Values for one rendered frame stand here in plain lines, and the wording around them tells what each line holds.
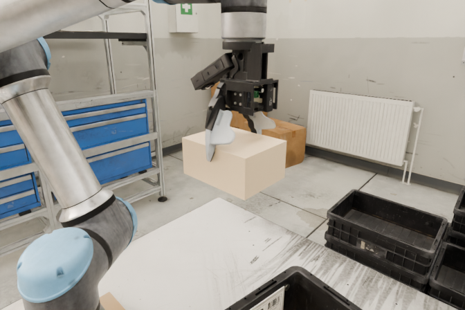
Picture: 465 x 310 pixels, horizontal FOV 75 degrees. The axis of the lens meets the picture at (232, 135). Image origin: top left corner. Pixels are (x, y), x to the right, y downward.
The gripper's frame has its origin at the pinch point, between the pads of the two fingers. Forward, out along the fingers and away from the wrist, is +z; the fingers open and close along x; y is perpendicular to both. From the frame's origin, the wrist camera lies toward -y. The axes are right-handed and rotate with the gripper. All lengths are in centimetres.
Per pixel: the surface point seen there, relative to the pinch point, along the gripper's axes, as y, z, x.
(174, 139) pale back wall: -247, 95, 167
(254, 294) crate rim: 14.6, 16.7, -11.0
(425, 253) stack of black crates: 27, 51, 71
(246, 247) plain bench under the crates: -11.9, 39.8, 19.5
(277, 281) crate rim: 15.8, 16.6, -6.7
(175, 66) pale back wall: -248, 9, 175
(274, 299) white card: 16.1, 18.9, -7.9
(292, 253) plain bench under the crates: -0.2, 39.7, 26.4
